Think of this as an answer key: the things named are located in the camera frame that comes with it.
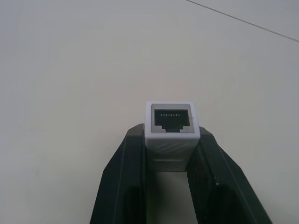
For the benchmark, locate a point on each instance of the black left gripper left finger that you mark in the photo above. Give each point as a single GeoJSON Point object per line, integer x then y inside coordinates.
{"type": "Point", "coordinates": [121, 177]}

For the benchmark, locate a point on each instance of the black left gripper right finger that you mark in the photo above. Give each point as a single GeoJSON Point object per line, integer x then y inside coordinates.
{"type": "Point", "coordinates": [222, 182]}

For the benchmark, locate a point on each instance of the white RJ45 coupler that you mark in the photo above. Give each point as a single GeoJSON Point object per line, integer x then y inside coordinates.
{"type": "Point", "coordinates": [171, 154]}

